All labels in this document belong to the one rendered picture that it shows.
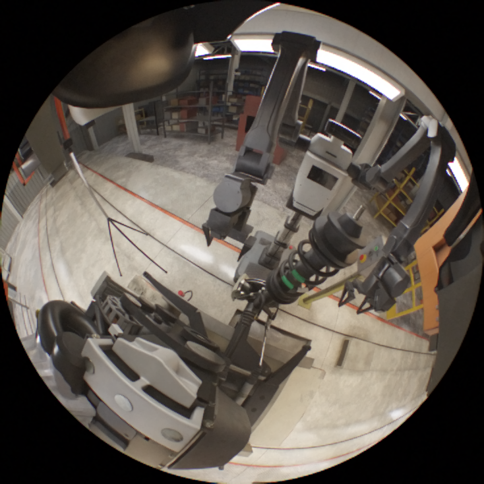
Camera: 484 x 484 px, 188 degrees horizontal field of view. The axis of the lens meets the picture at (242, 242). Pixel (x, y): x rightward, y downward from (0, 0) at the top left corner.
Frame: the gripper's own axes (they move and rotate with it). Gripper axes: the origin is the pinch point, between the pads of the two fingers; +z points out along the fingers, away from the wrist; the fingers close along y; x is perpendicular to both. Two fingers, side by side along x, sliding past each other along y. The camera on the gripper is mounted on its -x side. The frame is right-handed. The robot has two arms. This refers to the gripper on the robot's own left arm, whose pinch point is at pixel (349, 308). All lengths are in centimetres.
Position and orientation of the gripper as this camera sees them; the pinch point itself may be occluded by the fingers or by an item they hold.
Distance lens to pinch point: 54.6
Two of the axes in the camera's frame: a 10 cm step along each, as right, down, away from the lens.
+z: -3.2, 8.2, 4.7
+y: 9.0, 4.2, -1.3
